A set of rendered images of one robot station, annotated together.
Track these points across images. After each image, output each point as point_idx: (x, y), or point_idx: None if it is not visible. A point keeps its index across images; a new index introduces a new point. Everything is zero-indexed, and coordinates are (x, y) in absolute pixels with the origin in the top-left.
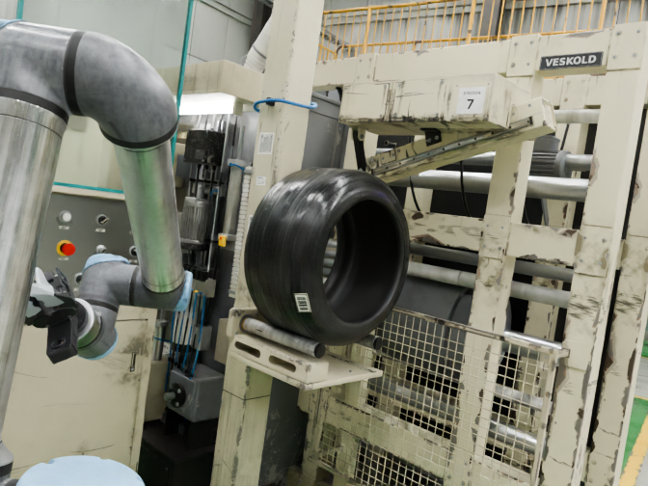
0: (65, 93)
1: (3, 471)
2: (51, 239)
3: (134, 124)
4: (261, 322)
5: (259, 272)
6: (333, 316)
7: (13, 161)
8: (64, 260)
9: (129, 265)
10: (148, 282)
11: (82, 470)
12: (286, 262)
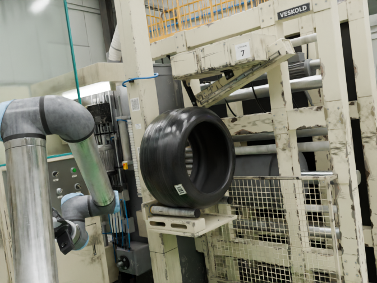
0: (43, 127)
1: None
2: None
3: (77, 132)
4: (161, 206)
5: (152, 179)
6: (199, 192)
7: (31, 165)
8: None
9: (84, 196)
10: (97, 201)
11: None
12: (165, 170)
